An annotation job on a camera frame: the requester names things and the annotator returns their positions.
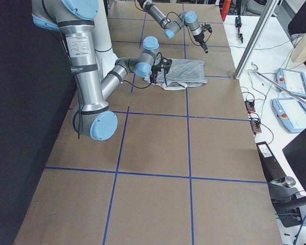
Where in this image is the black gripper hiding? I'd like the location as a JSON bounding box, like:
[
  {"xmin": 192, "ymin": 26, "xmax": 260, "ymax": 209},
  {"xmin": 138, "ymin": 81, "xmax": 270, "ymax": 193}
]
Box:
[
  {"xmin": 149, "ymin": 57, "xmax": 172, "ymax": 83},
  {"xmin": 193, "ymin": 23, "xmax": 212, "ymax": 54}
]

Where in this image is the blue white striped polo shirt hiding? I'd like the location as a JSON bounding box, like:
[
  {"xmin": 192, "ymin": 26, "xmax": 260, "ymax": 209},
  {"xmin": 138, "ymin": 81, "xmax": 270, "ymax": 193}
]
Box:
[{"xmin": 153, "ymin": 59, "xmax": 207, "ymax": 90}]

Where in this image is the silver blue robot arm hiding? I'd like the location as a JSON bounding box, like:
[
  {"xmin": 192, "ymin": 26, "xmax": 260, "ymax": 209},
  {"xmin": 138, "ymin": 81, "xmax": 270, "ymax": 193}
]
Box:
[
  {"xmin": 138, "ymin": 1, "xmax": 212, "ymax": 54},
  {"xmin": 32, "ymin": 1, "xmax": 172, "ymax": 140}
]

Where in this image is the black tool on white table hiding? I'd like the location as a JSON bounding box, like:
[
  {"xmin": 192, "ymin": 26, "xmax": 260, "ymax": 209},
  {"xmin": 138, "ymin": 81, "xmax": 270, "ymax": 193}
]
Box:
[{"xmin": 235, "ymin": 15, "xmax": 243, "ymax": 43}]

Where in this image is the orange black terminal strip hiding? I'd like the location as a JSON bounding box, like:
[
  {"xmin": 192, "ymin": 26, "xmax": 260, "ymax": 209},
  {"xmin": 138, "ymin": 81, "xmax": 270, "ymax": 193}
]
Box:
[{"xmin": 244, "ymin": 100, "xmax": 262, "ymax": 135}]

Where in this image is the upper teach pendant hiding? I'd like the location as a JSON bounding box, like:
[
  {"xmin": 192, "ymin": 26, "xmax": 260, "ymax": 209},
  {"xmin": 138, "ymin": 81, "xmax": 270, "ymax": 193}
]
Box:
[{"xmin": 276, "ymin": 68, "xmax": 306, "ymax": 98}]

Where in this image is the teach pendant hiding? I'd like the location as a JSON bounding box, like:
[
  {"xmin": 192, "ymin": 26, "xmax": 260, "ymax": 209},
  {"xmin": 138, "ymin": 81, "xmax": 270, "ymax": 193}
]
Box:
[
  {"xmin": 276, "ymin": 68, "xmax": 306, "ymax": 98},
  {"xmin": 271, "ymin": 97, "xmax": 306, "ymax": 133}
]

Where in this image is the lower teach pendant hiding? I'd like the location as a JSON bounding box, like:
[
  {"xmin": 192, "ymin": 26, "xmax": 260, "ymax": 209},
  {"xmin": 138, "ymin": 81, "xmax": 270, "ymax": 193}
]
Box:
[{"xmin": 271, "ymin": 97, "xmax": 306, "ymax": 133}]

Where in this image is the black box with label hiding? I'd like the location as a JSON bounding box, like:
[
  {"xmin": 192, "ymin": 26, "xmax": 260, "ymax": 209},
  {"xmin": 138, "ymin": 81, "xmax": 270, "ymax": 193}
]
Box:
[{"xmin": 256, "ymin": 141, "xmax": 286, "ymax": 182}]

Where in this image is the black monitor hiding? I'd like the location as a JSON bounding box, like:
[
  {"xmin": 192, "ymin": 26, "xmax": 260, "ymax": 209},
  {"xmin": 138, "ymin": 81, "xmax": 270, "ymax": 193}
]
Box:
[{"xmin": 283, "ymin": 128, "xmax": 306, "ymax": 189}]

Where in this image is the black stand with knob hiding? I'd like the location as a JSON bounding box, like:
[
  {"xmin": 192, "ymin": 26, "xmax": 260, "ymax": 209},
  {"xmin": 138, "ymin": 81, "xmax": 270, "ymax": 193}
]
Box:
[{"xmin": 268, "ymin": 182, "xmax": 306, "ymax": 228}]

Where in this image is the aluminium frame post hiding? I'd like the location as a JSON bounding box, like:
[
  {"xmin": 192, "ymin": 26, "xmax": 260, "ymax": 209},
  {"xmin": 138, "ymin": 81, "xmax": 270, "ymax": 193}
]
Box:
[{"xmin": 234, "ymin": 0, "xmax": 278, "ymax": 80}]

